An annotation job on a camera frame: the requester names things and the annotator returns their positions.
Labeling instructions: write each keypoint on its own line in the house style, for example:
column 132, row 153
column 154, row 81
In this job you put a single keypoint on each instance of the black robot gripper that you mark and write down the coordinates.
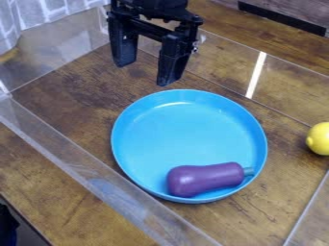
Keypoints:
column 126, row 26

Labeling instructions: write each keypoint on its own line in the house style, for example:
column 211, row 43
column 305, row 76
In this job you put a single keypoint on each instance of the purple toy eggplant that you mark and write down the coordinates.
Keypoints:
column 189, row 180

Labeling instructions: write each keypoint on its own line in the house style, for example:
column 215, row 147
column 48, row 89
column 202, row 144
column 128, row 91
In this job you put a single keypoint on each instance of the blue round tray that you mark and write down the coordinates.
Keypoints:
column 187, row 127

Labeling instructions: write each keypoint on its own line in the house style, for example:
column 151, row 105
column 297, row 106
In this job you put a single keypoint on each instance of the white patterned curtain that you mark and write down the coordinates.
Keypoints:
column 24, row 14

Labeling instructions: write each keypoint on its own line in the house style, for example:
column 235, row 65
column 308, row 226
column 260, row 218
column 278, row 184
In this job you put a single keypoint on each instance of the yellow lemon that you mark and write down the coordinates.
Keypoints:
column 317, row 138

